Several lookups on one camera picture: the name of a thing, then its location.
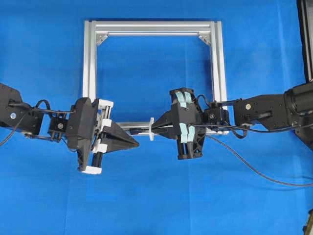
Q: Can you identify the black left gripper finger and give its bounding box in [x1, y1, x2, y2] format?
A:
[99, 143, 139, 153]
[101, 119, 137, 143]

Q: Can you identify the yellow-green object at edge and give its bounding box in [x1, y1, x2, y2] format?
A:
[302, 209, 313, 235]

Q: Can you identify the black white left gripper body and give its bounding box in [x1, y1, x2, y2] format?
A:
[66, 97, 114, 174]

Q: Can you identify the square aluminium extrusion frame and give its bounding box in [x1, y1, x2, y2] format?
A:
[82, 19, 230, 137]

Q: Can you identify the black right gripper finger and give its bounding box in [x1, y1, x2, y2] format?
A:
[152, 127, 180, 140]
[152, 110, 173, 129]

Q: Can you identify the black wire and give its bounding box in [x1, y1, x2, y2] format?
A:
[131, 127, 313, 187]

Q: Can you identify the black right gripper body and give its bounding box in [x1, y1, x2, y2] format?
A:
[170, 88, 206, 160]

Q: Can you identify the white string loop holder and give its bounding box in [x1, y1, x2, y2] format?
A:
[148, 117, 155, 141]

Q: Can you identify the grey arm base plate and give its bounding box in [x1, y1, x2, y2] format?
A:
[295, 127, 313, 150]

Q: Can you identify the black metal rail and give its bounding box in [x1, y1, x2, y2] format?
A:
[297, 0, 313, 83]

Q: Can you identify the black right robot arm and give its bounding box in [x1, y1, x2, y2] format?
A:
[149, 83, 313, 160]

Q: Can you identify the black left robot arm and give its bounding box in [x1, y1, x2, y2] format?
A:
[0, 84, 139, 174]

